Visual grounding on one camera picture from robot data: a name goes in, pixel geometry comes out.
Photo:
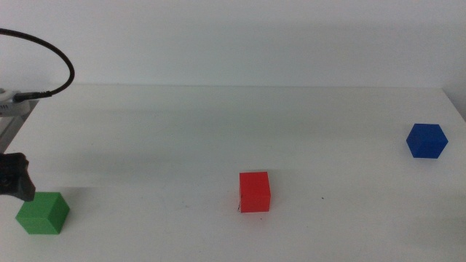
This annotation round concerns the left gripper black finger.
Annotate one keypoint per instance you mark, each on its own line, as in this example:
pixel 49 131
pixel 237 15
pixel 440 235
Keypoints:
pixel 16 176

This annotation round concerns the green cube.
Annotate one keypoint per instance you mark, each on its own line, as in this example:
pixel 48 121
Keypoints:
pixel 42 214

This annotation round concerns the red cube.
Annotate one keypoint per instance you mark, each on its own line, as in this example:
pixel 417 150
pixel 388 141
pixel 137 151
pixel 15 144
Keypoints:
pixel 255 193

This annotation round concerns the blue cube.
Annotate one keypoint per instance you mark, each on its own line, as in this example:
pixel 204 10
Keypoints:
pixel 426 141

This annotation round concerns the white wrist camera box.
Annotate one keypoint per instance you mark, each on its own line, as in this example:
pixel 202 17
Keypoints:
pixel 12 106

